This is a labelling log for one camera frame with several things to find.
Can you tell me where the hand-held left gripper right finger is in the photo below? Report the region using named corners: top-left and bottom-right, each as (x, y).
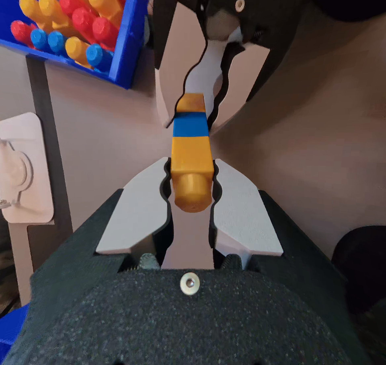
top-left (209, 158), bottom-right (284, 266)

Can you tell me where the pile of mega blocks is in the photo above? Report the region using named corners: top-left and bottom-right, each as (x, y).
top-left (10, 0), bottom-right (131, 73)

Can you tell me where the orange mega block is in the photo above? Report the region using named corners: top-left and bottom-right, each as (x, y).
top-left (176, 93), bottom-right (206, 113)
top-left (170, 136), bottom-right (215, 214)

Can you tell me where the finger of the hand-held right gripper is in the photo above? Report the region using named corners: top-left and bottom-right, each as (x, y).
top-left (207, 27), bottom-right (271, 135)
top-left (155, 1), bottom-right (209, 129)

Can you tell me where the blue plastic bin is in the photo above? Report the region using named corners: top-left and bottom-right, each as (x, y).
top-left (0, 0), bottom-right (154, 89)
top-left (0, 304), bottom-right (31, 355)

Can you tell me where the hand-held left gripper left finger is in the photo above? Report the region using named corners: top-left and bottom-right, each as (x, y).
top-left (95, 157), bottom-right (174, 265)

